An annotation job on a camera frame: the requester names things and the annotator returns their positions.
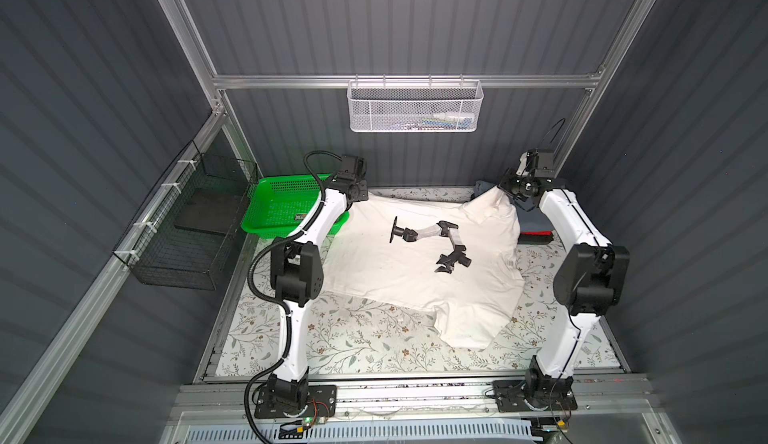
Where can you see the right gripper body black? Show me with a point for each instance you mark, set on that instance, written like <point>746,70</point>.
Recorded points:
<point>529,184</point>

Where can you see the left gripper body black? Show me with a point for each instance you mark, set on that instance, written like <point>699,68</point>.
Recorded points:
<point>349,182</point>

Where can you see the white printed t-shirt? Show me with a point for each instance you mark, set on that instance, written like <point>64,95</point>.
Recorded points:
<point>455,261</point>

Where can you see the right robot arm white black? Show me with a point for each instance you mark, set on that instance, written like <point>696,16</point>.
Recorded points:
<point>589,281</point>

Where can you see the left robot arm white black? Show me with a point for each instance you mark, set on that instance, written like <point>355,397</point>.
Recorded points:
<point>296,273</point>

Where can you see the grey folded t-shirt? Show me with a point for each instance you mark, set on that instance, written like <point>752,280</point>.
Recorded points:
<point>531,220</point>

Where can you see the red folded t-shirt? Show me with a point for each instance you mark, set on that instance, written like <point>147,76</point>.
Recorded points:
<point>536,237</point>

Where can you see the green plastic basket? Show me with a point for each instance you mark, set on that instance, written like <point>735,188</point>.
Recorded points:
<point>279,204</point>

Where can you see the white bottle in basket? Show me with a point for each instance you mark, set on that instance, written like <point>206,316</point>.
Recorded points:
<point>460,119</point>

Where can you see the floral table mat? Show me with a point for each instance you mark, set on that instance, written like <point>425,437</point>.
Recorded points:
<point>349,335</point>

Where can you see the white wire mesh basket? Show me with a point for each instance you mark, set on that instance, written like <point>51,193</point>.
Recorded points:
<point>408,106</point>

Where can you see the black wire side basket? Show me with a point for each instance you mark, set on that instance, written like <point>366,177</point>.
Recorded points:
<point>191,236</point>

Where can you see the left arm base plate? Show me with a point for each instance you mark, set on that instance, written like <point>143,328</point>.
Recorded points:
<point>283,400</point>

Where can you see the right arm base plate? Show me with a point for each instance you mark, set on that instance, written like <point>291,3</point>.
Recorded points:
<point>534,392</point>

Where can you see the aluminium front rail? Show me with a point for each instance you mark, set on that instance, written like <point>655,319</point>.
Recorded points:
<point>358,398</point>

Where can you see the white vented cable duct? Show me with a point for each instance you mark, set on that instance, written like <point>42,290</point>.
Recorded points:
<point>420,431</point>

